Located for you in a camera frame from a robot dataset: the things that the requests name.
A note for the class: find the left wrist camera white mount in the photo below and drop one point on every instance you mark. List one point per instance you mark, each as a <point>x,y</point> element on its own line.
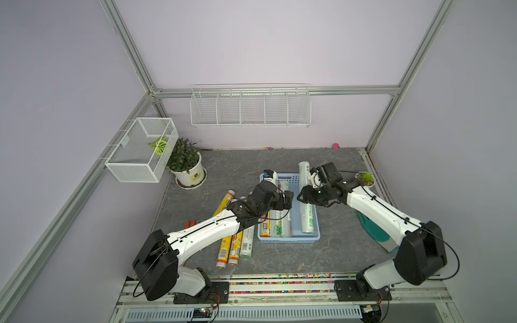
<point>270,176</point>

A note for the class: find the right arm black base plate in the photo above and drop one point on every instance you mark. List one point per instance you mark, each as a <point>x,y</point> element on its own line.
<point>353,290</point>

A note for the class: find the green leafy plant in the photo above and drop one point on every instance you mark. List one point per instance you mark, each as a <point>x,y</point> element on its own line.
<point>184,156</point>

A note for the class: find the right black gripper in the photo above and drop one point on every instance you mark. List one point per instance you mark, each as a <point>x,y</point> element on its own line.
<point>307,195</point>

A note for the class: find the yellow wrap roll left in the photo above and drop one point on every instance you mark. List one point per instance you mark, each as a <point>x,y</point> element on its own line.
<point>224,249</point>

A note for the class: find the white green wrap roll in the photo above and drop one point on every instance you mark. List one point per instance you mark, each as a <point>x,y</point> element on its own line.
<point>247,242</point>
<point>307,218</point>
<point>277,230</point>

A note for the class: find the light blue plastic basket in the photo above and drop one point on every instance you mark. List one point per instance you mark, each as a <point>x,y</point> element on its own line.
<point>297,237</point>

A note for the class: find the white wrap roll red label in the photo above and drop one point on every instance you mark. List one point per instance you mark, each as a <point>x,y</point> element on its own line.
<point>286,224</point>

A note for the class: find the green rubber glove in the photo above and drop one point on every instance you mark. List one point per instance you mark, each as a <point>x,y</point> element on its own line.
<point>378,234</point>

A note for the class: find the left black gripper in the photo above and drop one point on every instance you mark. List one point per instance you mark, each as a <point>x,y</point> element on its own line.
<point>287,200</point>

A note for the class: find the white plant pot with saucer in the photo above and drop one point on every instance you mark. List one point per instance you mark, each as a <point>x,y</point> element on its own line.
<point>192,179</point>

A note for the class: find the small succulent in white pot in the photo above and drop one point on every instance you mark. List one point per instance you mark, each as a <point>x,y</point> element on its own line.
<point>365,179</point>

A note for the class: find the white wire box basket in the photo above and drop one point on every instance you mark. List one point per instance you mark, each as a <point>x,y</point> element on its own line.
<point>144,150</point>

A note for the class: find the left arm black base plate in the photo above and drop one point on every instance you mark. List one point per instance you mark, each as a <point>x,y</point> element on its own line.
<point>215,293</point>

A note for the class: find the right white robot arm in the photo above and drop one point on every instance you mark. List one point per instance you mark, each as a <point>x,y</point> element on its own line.
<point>422,250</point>

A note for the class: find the yellow plastic wrap roll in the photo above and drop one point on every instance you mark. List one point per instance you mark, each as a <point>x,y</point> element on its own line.
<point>265,226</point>

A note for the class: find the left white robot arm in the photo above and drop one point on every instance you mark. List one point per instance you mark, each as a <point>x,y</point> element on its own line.
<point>159,264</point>

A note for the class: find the white wire wall shelf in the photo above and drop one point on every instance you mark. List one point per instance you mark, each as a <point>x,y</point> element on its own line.
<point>251,105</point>

